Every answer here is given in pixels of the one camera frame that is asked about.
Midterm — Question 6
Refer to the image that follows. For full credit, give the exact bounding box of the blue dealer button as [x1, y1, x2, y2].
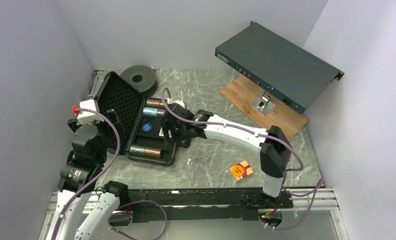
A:
[142, 122, 154, 133]

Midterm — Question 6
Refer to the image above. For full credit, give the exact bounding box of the dark brown poker chip stack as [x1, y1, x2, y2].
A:
[144, 147, 162, 158]

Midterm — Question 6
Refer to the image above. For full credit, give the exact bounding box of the grey-green poker chip stack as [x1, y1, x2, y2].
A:
[129, 145, 146, 156]

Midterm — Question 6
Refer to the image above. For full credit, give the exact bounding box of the black poker set case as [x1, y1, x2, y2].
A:
[94, 71, 178, 166]

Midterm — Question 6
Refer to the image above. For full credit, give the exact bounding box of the red yellow card box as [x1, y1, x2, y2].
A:
[229, 160, 254, 182]

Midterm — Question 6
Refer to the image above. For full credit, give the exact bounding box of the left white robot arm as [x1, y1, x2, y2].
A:
[46, 117, 130, 240]

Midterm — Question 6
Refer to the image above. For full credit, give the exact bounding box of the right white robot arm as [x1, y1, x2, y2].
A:
[163, 103, 293, 208]

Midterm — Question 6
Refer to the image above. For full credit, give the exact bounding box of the blue white poker chip stack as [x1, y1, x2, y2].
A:
[143, 107, 166, 117]

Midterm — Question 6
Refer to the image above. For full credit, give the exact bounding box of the copper poker chip stack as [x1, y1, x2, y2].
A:
[146, 98, 164, 109]

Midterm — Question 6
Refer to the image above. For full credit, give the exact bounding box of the black filament spool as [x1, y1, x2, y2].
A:
[120, 65, 158, 97]

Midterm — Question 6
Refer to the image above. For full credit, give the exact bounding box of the wooden board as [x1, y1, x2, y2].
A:
[220, 76, 309, 140]

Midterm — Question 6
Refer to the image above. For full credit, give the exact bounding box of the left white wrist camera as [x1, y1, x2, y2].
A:
[72, 99, 103, 125]

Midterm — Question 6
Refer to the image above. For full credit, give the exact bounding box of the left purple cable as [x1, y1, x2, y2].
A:
[50, 107, 122, 239]

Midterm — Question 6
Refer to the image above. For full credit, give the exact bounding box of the purple cable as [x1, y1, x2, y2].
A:
[161, 87, 324, 232]
[50, 107, 122, 239]

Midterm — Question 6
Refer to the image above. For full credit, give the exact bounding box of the metal bracket stand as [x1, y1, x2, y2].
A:
[251, 94, 276, 116]

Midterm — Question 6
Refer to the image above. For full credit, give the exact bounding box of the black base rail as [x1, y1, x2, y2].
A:
[120, 187, 293, 223]

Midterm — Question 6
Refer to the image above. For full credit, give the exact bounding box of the dark teal network switch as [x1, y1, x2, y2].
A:
[215, 22, 344, 114]

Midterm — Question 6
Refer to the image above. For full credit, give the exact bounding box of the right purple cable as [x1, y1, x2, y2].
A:
[161, 87, 324, 232]

